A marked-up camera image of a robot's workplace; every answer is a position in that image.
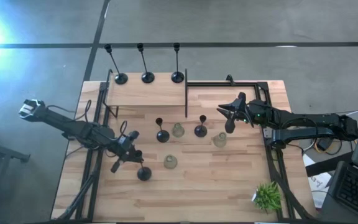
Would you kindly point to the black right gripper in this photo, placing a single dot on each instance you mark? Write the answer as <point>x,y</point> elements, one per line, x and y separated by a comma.
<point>245,110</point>

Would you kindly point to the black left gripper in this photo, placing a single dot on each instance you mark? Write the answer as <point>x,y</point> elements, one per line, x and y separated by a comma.
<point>124,144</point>

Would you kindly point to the ribbed clear glass candle holder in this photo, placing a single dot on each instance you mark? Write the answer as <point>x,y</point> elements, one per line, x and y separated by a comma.
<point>220,140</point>
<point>170,162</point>
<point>178,130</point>

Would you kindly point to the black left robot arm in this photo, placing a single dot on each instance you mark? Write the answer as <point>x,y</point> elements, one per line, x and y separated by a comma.
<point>64,123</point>

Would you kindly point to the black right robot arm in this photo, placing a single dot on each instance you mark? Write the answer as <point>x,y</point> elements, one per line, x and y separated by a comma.
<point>303,118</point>

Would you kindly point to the small green artificial plant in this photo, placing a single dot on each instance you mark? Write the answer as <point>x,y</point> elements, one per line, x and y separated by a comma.
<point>267,197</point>

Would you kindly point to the black power adapter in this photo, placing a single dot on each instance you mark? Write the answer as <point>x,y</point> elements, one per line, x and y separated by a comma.
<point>323,144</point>

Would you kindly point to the white paper sheet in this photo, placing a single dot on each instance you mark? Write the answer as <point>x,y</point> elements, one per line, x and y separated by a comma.
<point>319,186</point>

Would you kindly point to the black laptop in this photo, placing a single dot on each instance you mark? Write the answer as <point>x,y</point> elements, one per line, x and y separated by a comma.
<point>357,189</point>

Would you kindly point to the black metal table frame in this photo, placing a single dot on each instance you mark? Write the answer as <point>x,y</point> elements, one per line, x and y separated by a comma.
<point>222,84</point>

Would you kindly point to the small black bracket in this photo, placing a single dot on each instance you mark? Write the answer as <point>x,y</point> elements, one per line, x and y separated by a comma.
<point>229,79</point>

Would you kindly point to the wooden shelf black frame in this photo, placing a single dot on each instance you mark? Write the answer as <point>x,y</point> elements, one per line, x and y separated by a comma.
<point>154,93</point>

